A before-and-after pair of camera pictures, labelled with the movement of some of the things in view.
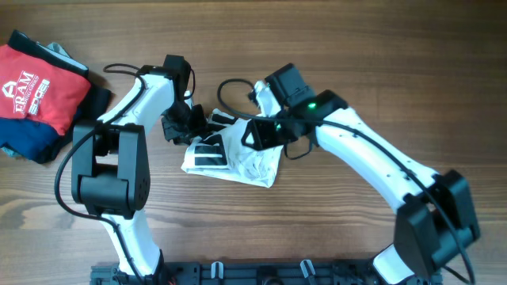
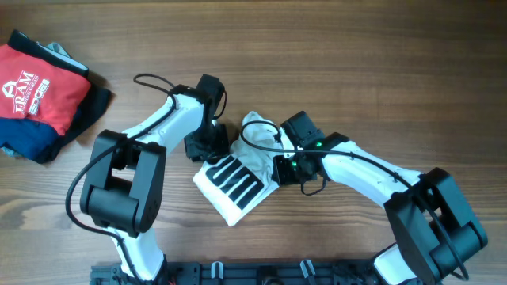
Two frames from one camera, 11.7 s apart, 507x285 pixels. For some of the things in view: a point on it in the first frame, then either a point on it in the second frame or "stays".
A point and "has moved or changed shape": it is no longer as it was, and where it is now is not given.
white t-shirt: [223, 153] has moved or changed shape
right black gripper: [268, 132] → [281, 170]
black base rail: [243, 273] stays
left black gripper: [184, 124] → [207, 146]
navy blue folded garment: [32, 140] stays
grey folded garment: [57, 47] stays
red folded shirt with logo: [36, 89] stays
